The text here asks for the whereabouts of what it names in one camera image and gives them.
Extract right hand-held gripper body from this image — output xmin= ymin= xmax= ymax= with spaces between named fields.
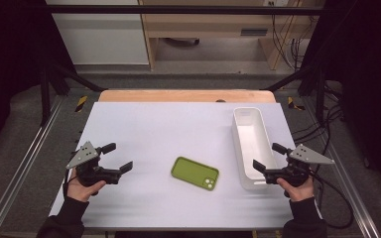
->
xmin=263 ymin=143 xmax=335 ymax=187

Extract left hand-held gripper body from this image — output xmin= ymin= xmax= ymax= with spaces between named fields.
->
xmin=65 ymin=141 xmax=123 ymax=188

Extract white plastic bin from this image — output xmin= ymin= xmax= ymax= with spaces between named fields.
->
xmin=232 ymin=106 xmax=281 ymax=191

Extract green phone case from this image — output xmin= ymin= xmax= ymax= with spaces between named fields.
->
xmin=170 ymin=156 xmax=220 ymax=191

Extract person's left hand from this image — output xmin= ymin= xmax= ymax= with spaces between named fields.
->
xmin=66 ymin=168 xmax=107 ymax=203

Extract person's right hand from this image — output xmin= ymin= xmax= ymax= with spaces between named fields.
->
xmin=276 ymin=177 xmax=316 ymax=202

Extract white table mat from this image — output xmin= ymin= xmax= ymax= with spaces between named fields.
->
xmin=48 ymin=101 xmax=301 ymax=231

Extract wooden table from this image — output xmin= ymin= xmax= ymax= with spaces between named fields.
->
xmin=97 ymin=88 xmax=277 ymax=103

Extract black curtain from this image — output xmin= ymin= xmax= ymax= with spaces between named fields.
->
xmin=0 ymin=0 xmax=77 ymax=163
xmin=302 ymin=0 xmax=381 ymax=199

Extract white cabinet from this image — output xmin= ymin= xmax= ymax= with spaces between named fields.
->
xmin=45 ymin=0 xmax=150 ymax=65

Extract light wooden desk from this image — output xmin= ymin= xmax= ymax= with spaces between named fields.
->
xmin=138 ymin=0 xmax=325 ymax=71

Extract black floor cables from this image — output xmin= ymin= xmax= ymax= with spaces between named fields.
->
xmin=292 ymin=82 xmax=345 ymax=145

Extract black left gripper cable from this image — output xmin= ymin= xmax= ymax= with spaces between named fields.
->
xmin=63 ymin=168 xmax=80 ymax=197

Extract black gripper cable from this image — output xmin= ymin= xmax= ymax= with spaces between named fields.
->
xmin=306 ymin=170 xmax=355 ymax=230
xmin=63 ymin=168 xmax=80 ymax=197

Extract aluminium rail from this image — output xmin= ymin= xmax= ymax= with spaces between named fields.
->
xmin=0 ymin=95 xmax=65 ymax=238
xmin=302 ymin=97 xmax=381 ymax=238

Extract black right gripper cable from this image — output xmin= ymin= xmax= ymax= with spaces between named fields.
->
xmin=306 ymin=170 xmax=355 ymax=230

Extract black frame strut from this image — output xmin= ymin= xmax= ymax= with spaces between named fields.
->
xmin=261 ymin=63 xmax=326 ymax=125
xmin=39 ymin=63 xmax=108 ymax=127

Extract hanging black cables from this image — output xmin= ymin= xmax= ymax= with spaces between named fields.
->
xmin=270 ymin=14 xmax=312 ymax=71

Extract black horizontal frame bar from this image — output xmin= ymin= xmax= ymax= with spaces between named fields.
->
xmin=46 ymin=4 xmax=328 ymax=16

